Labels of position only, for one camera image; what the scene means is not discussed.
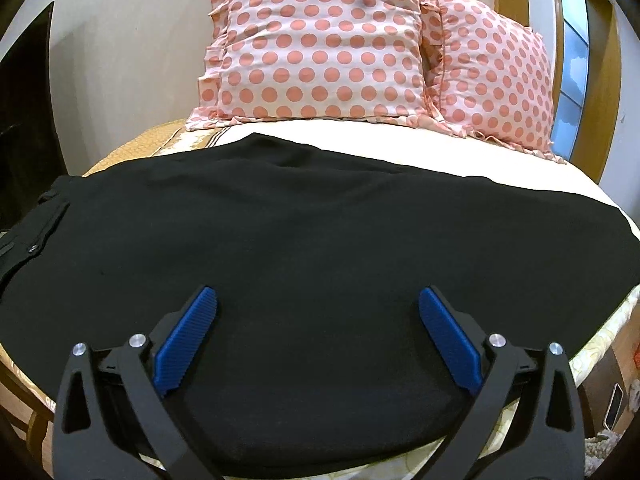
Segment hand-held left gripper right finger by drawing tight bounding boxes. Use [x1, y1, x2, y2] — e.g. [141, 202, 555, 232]
[418, 286, 585, 480]

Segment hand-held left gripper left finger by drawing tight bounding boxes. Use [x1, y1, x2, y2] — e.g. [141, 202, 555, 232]
[54, 284, 219, 480]

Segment black pants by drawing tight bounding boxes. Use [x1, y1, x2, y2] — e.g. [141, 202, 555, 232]
[0, 133, 640, 467]

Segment white phone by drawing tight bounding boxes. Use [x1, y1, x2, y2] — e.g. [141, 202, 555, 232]
[604, 383, 626, 428]

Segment bed with cream sheet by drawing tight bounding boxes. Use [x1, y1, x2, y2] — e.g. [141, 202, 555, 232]
[0, 118, 640, 480]

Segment small pink polka dot pillow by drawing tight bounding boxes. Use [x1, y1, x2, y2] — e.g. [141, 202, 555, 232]
[419, 0, 567, 165]

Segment black monitor screen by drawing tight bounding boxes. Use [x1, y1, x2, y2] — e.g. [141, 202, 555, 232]
[0, 1, 63, 233]

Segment large pink polka dot pillow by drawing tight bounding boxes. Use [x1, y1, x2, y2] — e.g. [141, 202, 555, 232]
[186, 0, 453, 136]

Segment window with wooden frame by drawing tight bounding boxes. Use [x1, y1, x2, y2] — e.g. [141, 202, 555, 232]
[547, 0, 632, 196]

